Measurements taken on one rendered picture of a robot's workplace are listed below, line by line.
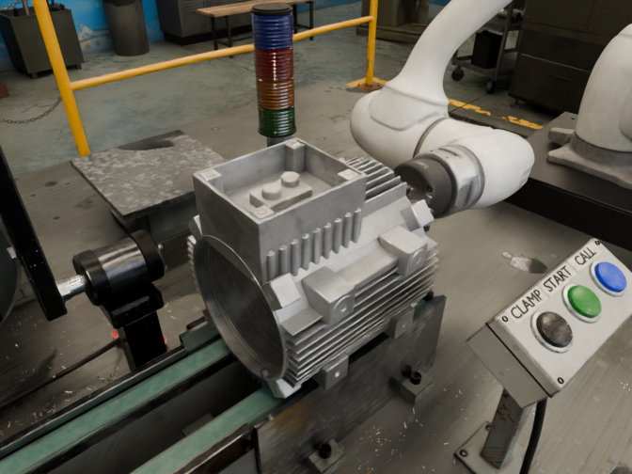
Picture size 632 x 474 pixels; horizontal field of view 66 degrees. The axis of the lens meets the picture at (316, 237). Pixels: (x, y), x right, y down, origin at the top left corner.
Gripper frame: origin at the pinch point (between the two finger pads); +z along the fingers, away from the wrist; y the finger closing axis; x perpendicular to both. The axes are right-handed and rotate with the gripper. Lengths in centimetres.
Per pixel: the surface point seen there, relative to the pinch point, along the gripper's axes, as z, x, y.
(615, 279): -15.8, -1.9, 24.2
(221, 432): 12.6, 17.2, 5.0
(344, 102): -83, 16, -79
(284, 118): -17.9, -1.1, -27.1
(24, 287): 20, 27, -43
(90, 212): 2, 28, -65
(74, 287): 19.4, 7.9, -12.5
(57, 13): -104, 44, -461
